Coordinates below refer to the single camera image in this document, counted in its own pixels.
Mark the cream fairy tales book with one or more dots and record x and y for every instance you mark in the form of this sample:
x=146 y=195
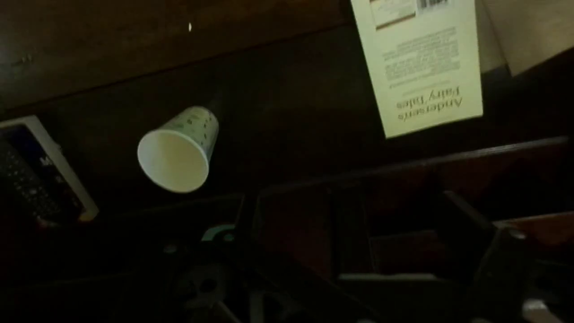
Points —
x=423 y=66

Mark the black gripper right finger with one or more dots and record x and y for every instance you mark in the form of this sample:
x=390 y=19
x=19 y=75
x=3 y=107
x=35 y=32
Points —
x=478 y=240

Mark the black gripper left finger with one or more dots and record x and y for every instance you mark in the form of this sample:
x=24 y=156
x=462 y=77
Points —
x=247 y=217

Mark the dark wooden secretary desk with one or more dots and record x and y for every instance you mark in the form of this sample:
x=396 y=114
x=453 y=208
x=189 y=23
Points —
x=288 y=102

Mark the beige paper notebook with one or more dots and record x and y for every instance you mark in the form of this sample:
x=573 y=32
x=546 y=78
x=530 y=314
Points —
x=530 y=30

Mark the white patterned paper cup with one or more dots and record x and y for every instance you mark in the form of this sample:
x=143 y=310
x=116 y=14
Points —
x=180 y=150

